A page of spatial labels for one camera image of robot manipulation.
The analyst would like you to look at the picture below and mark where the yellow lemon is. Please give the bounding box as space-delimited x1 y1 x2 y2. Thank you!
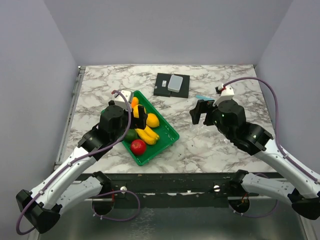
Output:
146 113 160 128

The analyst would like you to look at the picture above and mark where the black flat box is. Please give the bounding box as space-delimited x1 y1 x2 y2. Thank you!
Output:
153 73 190 99

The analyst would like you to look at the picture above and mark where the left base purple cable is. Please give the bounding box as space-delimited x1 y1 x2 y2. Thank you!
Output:
92 189 141 222

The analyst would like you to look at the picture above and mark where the green plastic tray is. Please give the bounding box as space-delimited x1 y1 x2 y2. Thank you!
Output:
122 90 180 166

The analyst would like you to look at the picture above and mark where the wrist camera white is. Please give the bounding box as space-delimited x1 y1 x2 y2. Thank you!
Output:
111 89 134 108
214 85 235 105

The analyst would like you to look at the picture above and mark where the yellow peach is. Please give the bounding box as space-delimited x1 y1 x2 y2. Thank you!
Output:
133 104 147 118

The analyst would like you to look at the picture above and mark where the yellow banana bunch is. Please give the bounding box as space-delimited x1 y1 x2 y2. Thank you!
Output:
135 126 160 145

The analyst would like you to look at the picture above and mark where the orange fruit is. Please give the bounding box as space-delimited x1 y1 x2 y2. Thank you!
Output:
131 96 139 108

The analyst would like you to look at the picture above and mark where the green lime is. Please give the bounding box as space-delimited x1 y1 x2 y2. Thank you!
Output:
124 129 138 143

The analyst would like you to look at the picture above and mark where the red apple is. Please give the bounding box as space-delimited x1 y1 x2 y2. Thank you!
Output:
130 139 147 156

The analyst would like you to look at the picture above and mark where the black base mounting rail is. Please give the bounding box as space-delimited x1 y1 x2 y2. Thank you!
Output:
74 172 288 208

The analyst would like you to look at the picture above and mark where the grey translucent small case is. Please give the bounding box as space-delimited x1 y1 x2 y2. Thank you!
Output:
167 75 183 93

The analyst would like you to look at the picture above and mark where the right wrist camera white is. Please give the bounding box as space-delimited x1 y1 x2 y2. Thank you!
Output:
214 85 235 105

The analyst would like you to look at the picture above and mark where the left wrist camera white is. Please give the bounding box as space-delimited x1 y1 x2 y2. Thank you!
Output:
111 89 134 108

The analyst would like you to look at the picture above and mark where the clear zip top bag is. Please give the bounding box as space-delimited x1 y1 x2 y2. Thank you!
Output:
198 100 239 143

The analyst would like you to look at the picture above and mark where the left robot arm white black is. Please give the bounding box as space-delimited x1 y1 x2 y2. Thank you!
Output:
16 102 147 234

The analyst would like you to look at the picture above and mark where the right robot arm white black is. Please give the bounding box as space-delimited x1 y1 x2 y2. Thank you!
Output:
189 99 320 220

